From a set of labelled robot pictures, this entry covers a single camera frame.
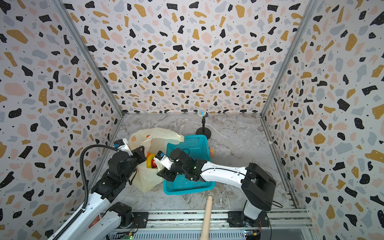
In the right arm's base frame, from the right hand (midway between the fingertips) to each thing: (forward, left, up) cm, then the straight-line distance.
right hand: (156, 168), depth 74 cm
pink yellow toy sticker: (+19, -29, -17) cm, 38 cm away
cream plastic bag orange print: (+15, +4, +3) cm, 16 cm away
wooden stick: (-25, -24, -14) cm, 37 cm away
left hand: (+9, +7, +7) cm, 13 cm away
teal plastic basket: (+23, -20, -16) cm, 34 cm away
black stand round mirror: (+35, -23, -15) cm, 44 cm away
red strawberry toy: (+7, +6, -11) cm, 14 cm away
